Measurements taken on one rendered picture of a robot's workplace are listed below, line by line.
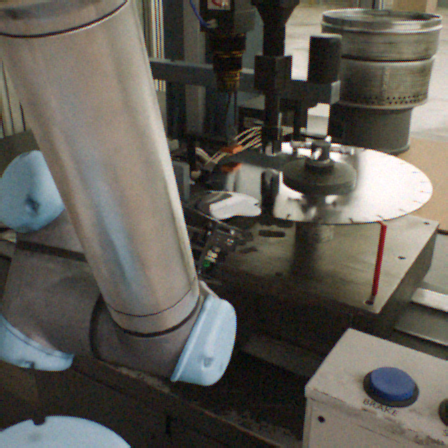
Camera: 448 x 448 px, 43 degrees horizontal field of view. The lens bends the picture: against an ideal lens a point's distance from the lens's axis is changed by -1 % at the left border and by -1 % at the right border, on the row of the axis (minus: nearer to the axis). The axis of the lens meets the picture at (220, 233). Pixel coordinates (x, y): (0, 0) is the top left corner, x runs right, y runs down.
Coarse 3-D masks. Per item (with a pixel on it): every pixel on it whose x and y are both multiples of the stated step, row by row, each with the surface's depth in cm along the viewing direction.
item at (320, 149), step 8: (296, 144) 86; (304, 144) 85; (312, 144) 84; (320, 144) 83; (328, 144) 84; (312, 152) 85; (320, 152) 83; (328, 152) 84; (336, 152) 84; (344, 152) 83; (352, 152) 83; (312, 160) 81; (320, 160) 84; (328, 160) 85
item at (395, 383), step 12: (372, 372) 53; (384, 372) 53; (396, 372) 53; (372, 384) 52; (384, 384) 52; (396, 384) 52; (408, 384) 52; (384, 396) 51; (396, 396) 51; (408, 396) 51
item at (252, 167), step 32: (224, 160) 93; (256, 160) 93; (288, 160) 93; (352, 160) 93; (384, 160) 93; (256, 192) 81; (288, 192) 81; (320, 192) 81; (352, 192) 81; (384, 192) 81; (416, 192) 81; (352, 224) 72
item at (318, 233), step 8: (296, 224) 90; (304, 224) 88; (312, 224) 87; (320, 224) 87; (296, 232) 90; (304, 232) 89; (312, 232) 88; (320, 232) 88; (328, 232) 88; (304, 240) 89; (312, 240) 89; (320, 240) 88; (328, 240) 89
